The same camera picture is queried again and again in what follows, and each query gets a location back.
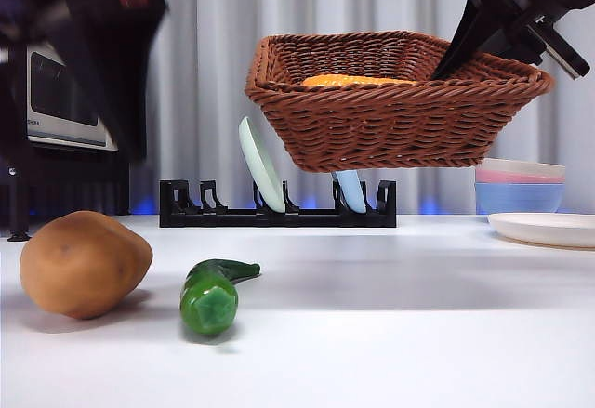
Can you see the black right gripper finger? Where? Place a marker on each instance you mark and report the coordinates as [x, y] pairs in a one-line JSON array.
[[474, 22], [527, 43]]

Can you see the brown wicker basket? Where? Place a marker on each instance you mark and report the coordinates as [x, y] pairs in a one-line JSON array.
[[390, 124]]

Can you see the green cucumber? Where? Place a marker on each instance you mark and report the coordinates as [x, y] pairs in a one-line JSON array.
[[209, 308]]

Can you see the brown potato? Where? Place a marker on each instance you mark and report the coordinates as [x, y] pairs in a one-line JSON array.
[[79, 264]]

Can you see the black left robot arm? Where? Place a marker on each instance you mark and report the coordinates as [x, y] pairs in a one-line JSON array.
[[93, 55]]

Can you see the cream bowl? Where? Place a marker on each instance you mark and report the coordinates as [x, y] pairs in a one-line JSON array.
[[525, 167]]

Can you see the pink bowl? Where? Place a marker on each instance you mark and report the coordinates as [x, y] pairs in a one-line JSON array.
[[516, 178]]

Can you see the white flat plate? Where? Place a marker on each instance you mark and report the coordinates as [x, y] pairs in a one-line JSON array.
[[544, 229]]

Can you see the pale blue plate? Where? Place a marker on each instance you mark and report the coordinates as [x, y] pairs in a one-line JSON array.
[[349, 192]]

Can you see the pale green plate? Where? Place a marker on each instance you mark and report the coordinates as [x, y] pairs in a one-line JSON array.
[[262, 171]]

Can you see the grey curtain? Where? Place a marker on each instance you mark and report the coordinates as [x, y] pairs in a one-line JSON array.
[[209, 78]]

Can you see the black dish rack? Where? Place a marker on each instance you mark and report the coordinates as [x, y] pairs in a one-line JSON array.
[[186, 216]]

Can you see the white toaster oven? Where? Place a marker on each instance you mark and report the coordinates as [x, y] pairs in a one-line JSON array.
[[70, 129]]

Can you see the black metal shelf frame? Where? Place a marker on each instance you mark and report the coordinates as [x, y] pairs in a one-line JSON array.
[[18, 203]]

